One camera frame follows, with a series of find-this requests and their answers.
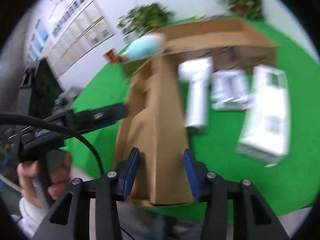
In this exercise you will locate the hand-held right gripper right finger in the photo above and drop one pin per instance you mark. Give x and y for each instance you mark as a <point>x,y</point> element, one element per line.
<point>191,175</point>

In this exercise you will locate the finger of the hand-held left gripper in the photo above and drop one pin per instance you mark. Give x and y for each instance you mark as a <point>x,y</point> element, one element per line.
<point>105,113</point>
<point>100,127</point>

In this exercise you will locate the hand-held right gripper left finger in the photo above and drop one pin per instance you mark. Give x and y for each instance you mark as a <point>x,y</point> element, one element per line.
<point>131,172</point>

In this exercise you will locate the brown cardboard box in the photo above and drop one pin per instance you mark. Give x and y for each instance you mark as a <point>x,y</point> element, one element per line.
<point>165,130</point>

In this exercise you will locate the teal plush toy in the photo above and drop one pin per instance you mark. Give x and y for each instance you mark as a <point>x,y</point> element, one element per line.
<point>142,47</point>

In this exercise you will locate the white handheld device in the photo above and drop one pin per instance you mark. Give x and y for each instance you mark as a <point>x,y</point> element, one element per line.
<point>197,95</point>

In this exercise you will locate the small white box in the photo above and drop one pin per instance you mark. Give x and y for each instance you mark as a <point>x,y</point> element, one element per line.
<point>230,90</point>

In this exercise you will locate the large white box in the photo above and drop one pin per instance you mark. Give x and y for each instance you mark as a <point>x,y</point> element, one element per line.
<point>267,120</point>

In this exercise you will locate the person's left hand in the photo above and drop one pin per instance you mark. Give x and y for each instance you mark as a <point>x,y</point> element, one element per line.
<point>27,177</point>

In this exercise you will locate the black bin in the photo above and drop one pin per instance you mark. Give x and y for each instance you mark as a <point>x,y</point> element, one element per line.
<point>42,90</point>

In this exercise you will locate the red can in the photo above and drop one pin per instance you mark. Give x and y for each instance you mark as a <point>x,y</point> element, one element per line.
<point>111,56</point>

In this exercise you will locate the grid of framed certificates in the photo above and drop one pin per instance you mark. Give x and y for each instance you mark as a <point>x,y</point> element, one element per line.
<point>82,35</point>

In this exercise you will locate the row of blue wall pictures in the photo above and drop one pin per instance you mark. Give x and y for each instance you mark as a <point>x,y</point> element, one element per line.
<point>40,37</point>

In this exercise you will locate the row of wall photos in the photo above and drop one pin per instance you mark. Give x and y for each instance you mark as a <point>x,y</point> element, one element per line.
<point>75,5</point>

